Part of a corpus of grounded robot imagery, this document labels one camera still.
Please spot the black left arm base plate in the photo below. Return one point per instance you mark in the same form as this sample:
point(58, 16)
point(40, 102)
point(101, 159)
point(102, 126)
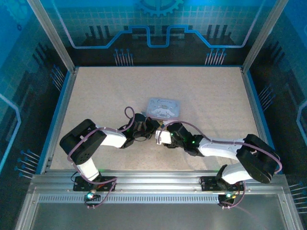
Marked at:
point(105, 184)

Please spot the lit controller board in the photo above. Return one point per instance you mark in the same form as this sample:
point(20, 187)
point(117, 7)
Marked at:
point(229, 196)
point(90, 196)

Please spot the aluminium frame post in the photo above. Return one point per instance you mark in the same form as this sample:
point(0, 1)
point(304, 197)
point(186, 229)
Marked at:
point(263, 36)
point(51, 36)

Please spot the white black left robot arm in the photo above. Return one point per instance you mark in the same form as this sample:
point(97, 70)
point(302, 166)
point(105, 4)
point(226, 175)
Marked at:
point(84, 141)

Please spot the aluminium table side rail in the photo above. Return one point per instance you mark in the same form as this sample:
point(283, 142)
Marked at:
point(60, 107)
point(256, 107)

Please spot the aluminium mounting rail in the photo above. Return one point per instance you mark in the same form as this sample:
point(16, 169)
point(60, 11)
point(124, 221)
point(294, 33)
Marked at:
point(156, 182)

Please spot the cartoon dog tin box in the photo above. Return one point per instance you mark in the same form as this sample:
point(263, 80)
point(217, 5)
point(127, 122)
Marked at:
point(163, 107)

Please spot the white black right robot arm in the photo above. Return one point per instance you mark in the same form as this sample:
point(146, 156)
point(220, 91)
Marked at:
point(254, 153)

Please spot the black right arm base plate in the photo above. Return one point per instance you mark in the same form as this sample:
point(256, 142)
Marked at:
point(208, 183)

